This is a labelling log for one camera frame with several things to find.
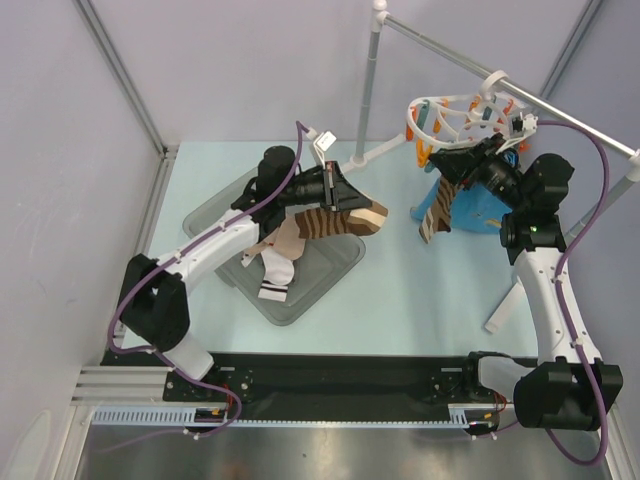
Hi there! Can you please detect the white round clip hanger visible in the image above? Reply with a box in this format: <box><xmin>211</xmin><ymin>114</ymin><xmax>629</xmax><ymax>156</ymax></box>
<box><xmin>405</xmin><ymin>70</ymin><xmax>530</xmax><ymax>153</ymax></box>

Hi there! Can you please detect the beige sock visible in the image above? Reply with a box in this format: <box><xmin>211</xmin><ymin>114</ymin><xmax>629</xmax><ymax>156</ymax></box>
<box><xmin>244</xmin><ymin>241</ymin><xmax>274</xmax><ymax>256</ymax></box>

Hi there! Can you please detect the white black striped sock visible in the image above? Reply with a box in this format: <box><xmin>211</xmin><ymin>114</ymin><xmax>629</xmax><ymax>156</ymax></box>
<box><xmin>258</xmin><ymin>282</ymin><xmax>289</xmax><ymax>302</ymax></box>

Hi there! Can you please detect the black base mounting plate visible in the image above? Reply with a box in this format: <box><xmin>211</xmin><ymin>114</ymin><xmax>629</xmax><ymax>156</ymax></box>
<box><xmin>102</xmin><ymin>352</ymin><xmax>551</xmax><ymax>424</ymax></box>

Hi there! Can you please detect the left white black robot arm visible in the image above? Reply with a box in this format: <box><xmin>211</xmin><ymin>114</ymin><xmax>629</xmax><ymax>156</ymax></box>
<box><xmin>116</xmin><ymin>146</ymin><xmax>387</xmax><ymax>400</ymax></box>

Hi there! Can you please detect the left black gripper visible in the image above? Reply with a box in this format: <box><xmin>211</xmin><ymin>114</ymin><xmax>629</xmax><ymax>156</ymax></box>
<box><xmin>278</xmin><ymin>161</ymin><xmax>370</xmax><ymax>214</ymax></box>

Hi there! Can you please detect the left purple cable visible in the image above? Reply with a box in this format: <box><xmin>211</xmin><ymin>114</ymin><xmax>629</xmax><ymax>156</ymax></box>
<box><xmin>107</xmin><ymin>120</ymin><xmax>321</xmax><ymax>441</ymax></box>

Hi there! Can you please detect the orange clothes clip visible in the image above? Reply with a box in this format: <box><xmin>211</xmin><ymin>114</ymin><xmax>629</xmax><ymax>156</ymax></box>
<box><xmin>415</xmin><ymin>139</ymin><xmax>433</xmax><ymax>168</ymax></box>

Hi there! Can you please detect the white metal drying rack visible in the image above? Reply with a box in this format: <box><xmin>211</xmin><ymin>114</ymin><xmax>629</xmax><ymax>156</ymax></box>
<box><xmin>344</xmin><ymin>0</ymin><xmax>640</xmax><ymax>334</ymax></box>

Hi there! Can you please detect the purple cable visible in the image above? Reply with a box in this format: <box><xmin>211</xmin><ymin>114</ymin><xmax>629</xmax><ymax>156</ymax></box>
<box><xmin>537</xmin><ymin>118</ymin><xmax>612</xmax><ymax>469</ymax></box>
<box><xmin>107</xmin><ymin>120</ymin><xmax>321</xmax><ymax>441</ymax></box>

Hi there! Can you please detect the blue cartoon print sock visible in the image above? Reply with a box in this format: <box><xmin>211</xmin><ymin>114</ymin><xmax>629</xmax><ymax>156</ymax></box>
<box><xmin>410</xmin><ymin>149</ymin><xmax>520</xmax><ymax>234</ymax></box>

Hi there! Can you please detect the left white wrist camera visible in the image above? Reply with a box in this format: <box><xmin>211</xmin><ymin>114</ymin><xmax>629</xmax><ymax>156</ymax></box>
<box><xmin>306</xmin><ymin>128</ymin><xmax>337</xmax><ymax>166</ymax></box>

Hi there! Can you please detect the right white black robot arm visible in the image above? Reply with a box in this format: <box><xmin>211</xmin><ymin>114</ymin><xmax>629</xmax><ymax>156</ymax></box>
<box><xmin>431</xmin><ymin>134</ymin><xmax>623</xmax><ymax>431</ymax></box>

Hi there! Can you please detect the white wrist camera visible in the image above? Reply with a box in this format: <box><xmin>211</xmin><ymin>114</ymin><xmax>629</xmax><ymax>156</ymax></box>
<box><xmin>502</xmin><ymin>113</ymin><xmax>539</xmax><ymax>149</ymax></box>
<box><xmin>306</xmin><ymin>128</ymin><xmax>337</xmax><ymax>166</ymax></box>

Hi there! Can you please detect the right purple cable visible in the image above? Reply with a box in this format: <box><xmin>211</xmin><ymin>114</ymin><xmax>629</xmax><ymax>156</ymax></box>
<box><xmin>537</xmin><ymin>118</ymin><xmax>612</xmax><ymax>469</ymax></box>

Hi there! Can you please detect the brown striped sock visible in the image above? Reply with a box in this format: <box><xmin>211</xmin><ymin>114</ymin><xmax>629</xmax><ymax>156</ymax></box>
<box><xmin>294</xmin><ymin>201</ymin><xmax>389</xmax><ymax>240</ymax></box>
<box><xmin>419</xmin><ymin>177</ymin><xmax>459</xmax><ymax>243</ymax></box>

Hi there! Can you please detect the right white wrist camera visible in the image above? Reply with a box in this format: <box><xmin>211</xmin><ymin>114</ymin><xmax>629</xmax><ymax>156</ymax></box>
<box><xmin>502</xmin><ymin>113</ymin><xmax>539</xmax><ymax>149</ymax></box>

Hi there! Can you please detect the white slotted cable duct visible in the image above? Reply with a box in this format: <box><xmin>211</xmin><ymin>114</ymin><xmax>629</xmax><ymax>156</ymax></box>
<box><xmin>93</xmin><ymin>406</ymin><xmax>227</xmax><ymax>427</ymax></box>

